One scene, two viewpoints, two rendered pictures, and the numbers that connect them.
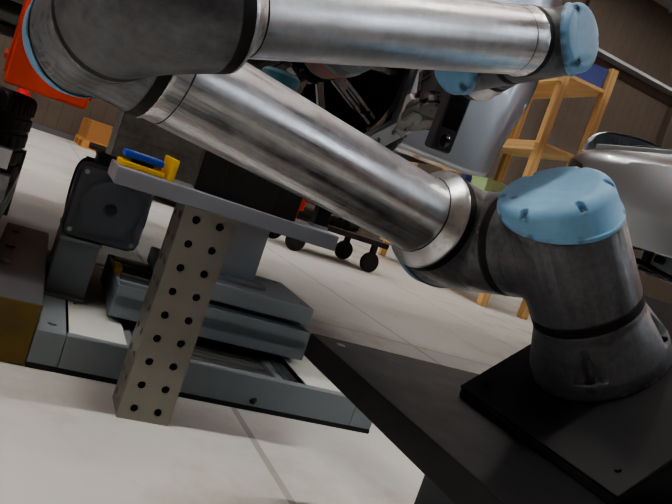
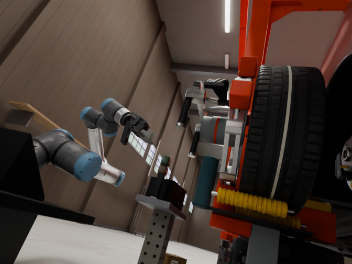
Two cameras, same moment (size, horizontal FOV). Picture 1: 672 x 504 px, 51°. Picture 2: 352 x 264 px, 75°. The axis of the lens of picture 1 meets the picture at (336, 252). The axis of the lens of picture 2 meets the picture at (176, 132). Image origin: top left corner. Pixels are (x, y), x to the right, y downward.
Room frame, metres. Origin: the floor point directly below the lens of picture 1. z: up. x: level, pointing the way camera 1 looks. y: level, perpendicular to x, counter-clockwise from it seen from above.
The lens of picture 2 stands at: (2.19, -0.74, 0.32)
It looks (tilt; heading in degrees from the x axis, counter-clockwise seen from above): 24 degrees up; 133
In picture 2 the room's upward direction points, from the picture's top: 17 degrees clockwise
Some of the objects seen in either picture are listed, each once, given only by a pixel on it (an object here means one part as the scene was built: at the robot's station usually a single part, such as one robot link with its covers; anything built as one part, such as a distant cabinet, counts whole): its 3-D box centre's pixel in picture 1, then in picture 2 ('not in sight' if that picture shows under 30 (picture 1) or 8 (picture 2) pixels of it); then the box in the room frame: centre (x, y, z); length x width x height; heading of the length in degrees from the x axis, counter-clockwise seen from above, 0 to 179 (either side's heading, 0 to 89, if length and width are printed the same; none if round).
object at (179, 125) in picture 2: not in sight; (184, 113); (1.57, -0.07, 0.83); 0.04 x 0.04 x 0.16
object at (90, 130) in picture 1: (118, 143); not in sight; (10.53, 3.62, 0.21); 1.18 x 0.85 x 0.41; 115
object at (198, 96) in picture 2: not in sight; (196, 96); (1.60, -0.06, 0.93); 0.09 x 0.05 x 0.05; 24
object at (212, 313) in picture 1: (202, 305); not in sight; (1.85, 0.29, 0.13); 0.50 x 0.36 x 0.10; 114
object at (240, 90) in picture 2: not in sight; (240, 95); (1.85, -0.11, 0.85); 0.09 x 0.08 x 0.07; 114
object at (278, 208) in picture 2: not in sight; (250, 201); (1.86, 0.11, 0.51); 0.29 x 0.06 x 0.06; 24
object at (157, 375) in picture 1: (172, 310); (152, 254); (1.34, 0.26, 0.21); 0.10 x 0.10 x 0.42; 24
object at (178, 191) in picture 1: (224, 205); (164, 209); (1.35, 0.23, 0.44); 0.43 x 0.17 x 0.03; 114
